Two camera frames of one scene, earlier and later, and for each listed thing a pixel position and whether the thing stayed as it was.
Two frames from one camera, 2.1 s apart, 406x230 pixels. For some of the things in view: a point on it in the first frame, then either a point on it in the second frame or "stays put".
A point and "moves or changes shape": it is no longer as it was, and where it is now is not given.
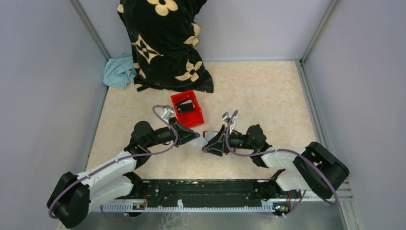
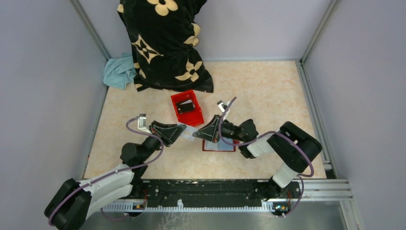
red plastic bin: [190, 119] stays put
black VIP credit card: [184, 108] stays put
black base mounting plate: [204, 189] stays put
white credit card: [200, 142] moves or changes shape
